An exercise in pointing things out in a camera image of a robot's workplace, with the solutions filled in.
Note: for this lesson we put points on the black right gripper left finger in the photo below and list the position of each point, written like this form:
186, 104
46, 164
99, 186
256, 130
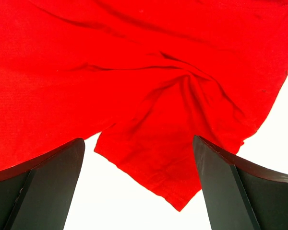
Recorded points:
37, 194

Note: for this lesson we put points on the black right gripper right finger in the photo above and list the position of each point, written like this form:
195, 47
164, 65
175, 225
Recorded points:
239, 194

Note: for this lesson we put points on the red t-shirt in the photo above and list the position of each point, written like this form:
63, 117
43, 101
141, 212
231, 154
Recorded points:
146, 75

